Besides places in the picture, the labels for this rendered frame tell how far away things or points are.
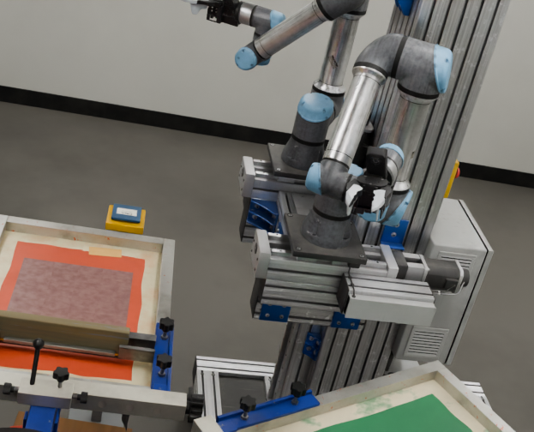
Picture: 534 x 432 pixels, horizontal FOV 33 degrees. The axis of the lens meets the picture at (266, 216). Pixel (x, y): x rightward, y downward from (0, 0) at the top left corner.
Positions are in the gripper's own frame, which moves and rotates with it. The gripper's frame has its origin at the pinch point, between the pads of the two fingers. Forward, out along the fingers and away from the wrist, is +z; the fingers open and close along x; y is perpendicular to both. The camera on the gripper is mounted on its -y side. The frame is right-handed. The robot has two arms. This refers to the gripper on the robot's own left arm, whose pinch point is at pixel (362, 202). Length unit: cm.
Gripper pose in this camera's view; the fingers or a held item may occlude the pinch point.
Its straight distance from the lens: 200.2
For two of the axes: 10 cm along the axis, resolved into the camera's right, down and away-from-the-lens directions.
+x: -9.5, -2.0, 2.4
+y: -0.7, 8.9, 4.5
